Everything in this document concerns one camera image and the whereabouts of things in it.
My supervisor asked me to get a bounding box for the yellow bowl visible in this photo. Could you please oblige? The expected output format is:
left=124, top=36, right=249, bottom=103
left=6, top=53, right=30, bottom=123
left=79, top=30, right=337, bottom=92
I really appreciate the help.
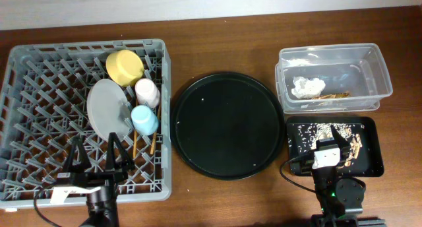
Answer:
left=105, top=49, right=144, bottom=86

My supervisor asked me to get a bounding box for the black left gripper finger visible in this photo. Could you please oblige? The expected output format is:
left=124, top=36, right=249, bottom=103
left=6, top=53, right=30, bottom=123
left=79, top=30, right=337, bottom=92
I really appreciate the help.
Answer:
left=105, top=132, right=135, bottom=171
left=62, top=134, right=92, bottom=174

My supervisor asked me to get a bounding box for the food scraps pile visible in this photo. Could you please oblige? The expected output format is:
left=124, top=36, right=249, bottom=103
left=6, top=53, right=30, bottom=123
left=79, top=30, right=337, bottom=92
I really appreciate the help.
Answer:
left=311, top=123, right=363, bottom=168

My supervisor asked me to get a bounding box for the grey plastic dishwasher rack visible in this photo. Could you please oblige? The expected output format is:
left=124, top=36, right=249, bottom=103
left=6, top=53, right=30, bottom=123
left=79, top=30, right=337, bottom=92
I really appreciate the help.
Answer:
left=1, top=39, right=171, bottom=210

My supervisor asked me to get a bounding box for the round black tray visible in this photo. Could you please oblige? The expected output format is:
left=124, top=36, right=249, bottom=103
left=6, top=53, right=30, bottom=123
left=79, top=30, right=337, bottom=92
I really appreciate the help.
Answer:
left=170, top=72, right=286, bottom=180

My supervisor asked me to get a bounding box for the clear plastic waste bin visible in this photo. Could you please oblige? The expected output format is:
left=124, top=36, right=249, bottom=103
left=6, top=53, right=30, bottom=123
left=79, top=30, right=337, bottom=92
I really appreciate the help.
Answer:
left=275, top=43, right=393, bottom=114

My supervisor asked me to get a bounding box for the black rectangular tray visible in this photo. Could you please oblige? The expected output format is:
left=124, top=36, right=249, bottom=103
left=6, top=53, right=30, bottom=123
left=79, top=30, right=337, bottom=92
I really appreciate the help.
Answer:
left=286, top=116, right=384, bottom=177

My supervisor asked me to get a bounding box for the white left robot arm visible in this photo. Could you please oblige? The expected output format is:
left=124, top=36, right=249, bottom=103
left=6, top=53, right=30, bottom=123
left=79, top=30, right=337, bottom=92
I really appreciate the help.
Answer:
left=56, top=132, right=135, bottom=226

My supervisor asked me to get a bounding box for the blue plastic cup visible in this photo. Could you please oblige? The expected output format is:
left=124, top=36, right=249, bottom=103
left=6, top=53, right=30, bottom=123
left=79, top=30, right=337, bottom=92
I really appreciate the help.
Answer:
left=131, top=105, right=159, bottom=136

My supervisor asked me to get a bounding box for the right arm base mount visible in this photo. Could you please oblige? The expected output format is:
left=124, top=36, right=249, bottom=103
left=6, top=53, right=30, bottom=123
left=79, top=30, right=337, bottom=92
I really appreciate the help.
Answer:
left=309, top=215, right=387, bottom=227

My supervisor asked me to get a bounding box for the grey-white round plate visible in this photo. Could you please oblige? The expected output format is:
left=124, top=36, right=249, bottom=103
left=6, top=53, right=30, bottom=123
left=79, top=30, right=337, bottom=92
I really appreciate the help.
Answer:
left=87, top=79, right=131, bottom=141

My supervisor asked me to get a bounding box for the pink plastic cup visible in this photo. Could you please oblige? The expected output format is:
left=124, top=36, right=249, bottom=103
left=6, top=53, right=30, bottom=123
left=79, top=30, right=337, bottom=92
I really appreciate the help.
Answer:
left=135, top=79, right=160, bottom=109

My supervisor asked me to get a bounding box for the white tissue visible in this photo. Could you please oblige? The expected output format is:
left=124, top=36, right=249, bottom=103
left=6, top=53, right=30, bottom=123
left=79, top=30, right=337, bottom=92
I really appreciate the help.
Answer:
left=291, top=77, right=326, bottom=99

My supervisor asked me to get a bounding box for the wooden chopstick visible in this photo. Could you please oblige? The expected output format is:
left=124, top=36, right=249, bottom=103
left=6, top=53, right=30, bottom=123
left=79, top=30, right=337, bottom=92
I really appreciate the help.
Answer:
left=150, top=104, right=162, bottom=155
left=133, top=100, right=139, bottom=158

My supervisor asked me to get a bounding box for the gold snack wrapper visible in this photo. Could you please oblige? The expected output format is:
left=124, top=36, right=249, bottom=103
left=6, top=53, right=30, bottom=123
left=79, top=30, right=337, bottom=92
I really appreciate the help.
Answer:
left=312, top=92, right=350, bottom=100

